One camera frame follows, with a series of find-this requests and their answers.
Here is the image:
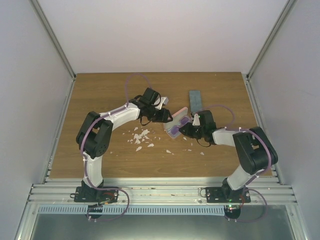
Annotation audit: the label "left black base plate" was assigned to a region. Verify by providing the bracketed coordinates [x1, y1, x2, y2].
[70, 185, 119, 204]

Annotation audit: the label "grey slotted cable duct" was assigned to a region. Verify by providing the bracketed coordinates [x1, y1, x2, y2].
[38, 204, 225, 216]

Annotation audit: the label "right aluminium corner post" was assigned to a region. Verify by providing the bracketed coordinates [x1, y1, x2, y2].
[245, 0, 297, 81]

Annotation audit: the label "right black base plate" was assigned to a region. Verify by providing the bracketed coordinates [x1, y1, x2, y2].
[199, 187, 251, 204]

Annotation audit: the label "pink clear glasses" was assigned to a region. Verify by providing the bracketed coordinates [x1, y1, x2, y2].
[169, 116, 189, 135]

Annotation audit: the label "aluminium table edge rail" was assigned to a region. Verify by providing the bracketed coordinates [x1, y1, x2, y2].
[28, 176, 297, 206]

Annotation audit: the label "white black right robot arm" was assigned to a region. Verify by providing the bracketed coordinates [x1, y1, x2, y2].
[179, 110, 278, 203]

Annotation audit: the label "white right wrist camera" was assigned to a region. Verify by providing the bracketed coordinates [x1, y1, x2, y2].
[192, 113, 201, 126]

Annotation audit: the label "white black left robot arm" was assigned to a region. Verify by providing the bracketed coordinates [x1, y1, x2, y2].
[75, 87, 173, 202]

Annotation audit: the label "aluminium corner post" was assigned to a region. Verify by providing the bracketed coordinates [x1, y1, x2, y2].
[245, 0, 297, 81]
[29, 0, 77, 81]

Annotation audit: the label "pink glasses case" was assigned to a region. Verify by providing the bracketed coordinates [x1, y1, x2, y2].
[163, 107, 191, 139]

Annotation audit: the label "left aluminium corner post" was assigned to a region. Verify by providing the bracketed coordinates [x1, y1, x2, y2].
[29, 0, 77, 81]

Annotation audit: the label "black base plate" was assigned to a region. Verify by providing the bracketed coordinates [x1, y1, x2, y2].
[199, 187, 251, 204]
[70, 185, 119, 204]

